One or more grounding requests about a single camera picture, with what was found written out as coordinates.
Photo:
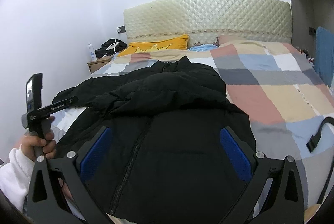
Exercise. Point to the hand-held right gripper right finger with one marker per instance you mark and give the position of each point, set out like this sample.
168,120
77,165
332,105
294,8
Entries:
236,153

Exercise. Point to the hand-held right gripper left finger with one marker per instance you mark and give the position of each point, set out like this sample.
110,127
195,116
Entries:
96,153

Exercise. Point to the black puffer jacket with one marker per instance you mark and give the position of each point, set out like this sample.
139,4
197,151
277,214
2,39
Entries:
161,109

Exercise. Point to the person's left hand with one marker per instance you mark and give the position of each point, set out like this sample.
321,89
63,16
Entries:
28,145

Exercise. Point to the plaid patchwork quilt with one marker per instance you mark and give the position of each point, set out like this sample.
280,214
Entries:
261,83

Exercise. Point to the brown bedside box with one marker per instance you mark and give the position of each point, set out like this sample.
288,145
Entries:
100,64

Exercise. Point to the white bottle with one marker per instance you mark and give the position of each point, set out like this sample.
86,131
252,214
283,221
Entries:
91,53

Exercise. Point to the black bag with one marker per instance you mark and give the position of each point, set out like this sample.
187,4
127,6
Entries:
103,51

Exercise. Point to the white tablet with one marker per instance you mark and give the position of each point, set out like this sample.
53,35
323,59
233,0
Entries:
112,45

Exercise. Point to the light blue cloth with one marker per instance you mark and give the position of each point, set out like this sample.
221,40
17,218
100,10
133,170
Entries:
202,47

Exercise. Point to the pink pillow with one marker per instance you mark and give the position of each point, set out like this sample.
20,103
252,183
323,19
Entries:
229,40

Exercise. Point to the small colourful objects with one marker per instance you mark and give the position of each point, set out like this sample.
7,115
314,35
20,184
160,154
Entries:
307,55

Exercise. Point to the yellow crown pillow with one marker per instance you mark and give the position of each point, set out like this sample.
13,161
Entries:
156,45

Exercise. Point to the blue towel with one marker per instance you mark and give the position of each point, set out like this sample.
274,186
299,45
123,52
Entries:
325,57

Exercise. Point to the cream quilted headboard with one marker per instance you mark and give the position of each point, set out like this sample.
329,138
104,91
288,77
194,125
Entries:
208,15

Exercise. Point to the grey wardrobe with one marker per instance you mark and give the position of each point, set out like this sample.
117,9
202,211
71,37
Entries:
300,4

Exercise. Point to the grey wall socket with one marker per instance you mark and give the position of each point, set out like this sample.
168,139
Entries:
121,29

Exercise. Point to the black wall plug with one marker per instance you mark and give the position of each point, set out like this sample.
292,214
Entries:
312,31

